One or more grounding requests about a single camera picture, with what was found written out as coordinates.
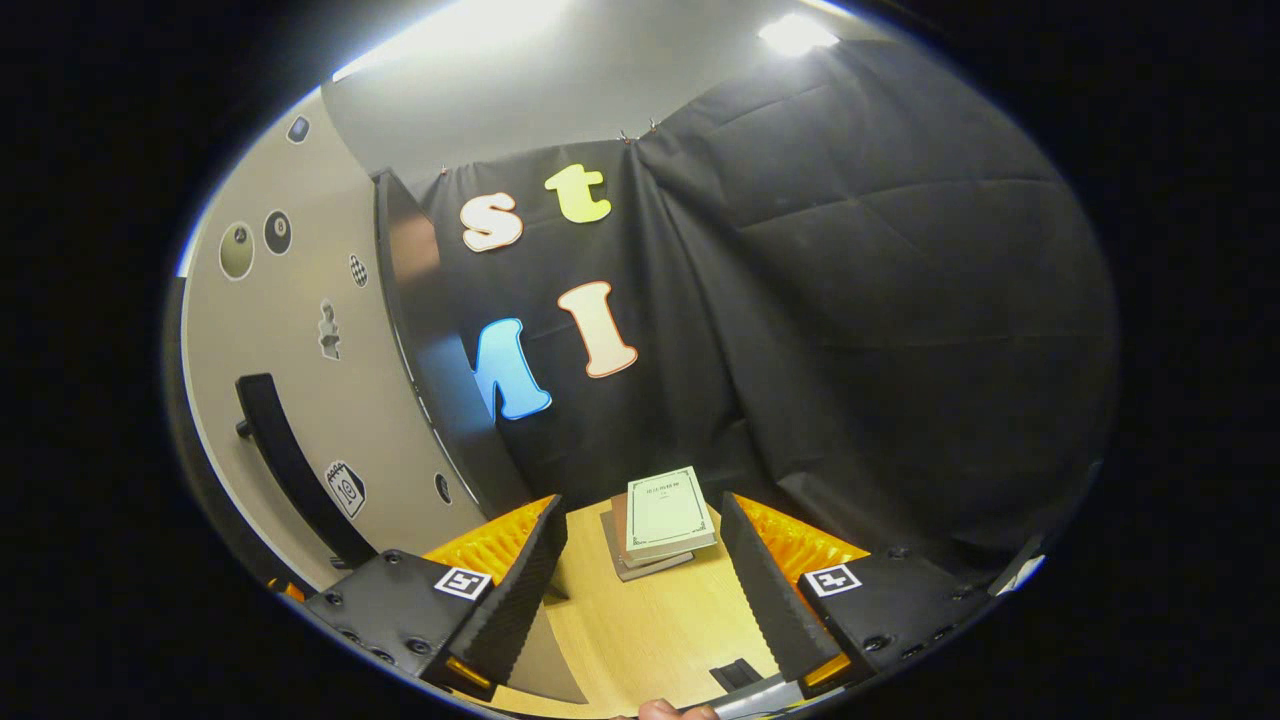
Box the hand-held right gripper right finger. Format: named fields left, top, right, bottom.
left=718, top=492, right=1006, bottom=701

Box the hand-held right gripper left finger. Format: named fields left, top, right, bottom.
left=298, top=495, right=569, bottom=703

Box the black cabinet door handle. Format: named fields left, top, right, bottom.
left=235, top=373, right=379, bottom=569

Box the grey cabinet door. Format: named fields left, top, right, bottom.
left=165, top=88, right=591, bottom=706

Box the brown book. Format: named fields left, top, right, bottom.
left=610, top=492, right=701, bottom=571

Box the pale green book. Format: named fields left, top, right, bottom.
left=626, top=466, right=719, bottom=561

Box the black backdrop cloth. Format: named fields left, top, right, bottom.
left=415, top=40, right=1121, bottom=581

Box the small ceiling light panel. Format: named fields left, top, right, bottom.
left=757, top=12, right=841, bottom=58

